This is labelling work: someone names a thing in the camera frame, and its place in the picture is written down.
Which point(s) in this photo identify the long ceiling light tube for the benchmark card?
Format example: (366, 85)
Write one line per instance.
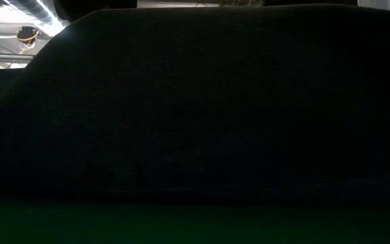
(2, 56)

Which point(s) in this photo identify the dark blue denim jeans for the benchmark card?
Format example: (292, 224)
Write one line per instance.
(195, 101)

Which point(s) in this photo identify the silver ceiling air duct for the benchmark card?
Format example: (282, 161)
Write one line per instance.
(39, 8)

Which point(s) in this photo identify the green table mat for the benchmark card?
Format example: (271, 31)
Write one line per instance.
(195, 227)

